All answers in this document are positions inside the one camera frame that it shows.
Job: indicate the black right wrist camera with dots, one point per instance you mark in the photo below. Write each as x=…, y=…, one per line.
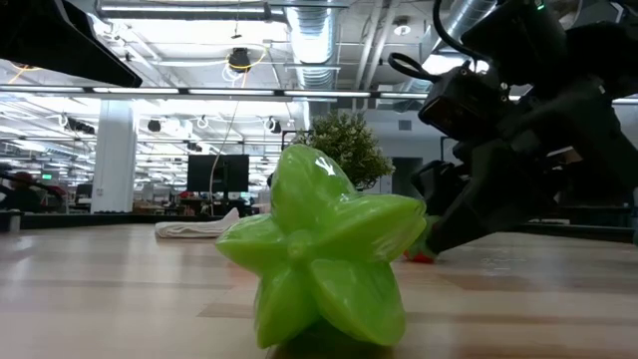
x=458, y=105

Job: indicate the green toy starfruit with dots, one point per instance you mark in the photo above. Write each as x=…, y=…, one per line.
x=324, y=249

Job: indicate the black background monitor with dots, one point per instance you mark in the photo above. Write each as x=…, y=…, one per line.
x=204, y=173

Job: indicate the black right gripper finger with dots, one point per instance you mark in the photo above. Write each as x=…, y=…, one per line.
x=438, y=187
x=488, y=209

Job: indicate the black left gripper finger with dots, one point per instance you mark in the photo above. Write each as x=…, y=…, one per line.
x=60, y=40

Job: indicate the white folded cloth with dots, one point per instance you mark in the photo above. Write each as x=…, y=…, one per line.
x=194, y=229

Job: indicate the rig light bar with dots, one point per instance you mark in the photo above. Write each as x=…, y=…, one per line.
x=234, y=92

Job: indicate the black overhead camera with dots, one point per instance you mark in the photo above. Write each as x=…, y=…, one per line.
x=239, y=60

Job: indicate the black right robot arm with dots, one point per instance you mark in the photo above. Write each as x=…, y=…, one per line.
x=523, y=40

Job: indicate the small green potted plant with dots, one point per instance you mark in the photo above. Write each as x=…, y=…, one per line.
x=349, y=144

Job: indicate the person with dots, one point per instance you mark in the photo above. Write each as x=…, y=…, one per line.
x=25, y=197

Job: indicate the red toy strawberry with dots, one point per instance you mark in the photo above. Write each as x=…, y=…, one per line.
x=418, y=257

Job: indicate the black aluminium table frame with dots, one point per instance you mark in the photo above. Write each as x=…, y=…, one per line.
x=124, y=218

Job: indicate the silver ventilation duct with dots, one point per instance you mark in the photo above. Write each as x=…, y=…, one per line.
x=313, y=40

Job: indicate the white building pillar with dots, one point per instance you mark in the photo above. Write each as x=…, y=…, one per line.
x=114, y=164

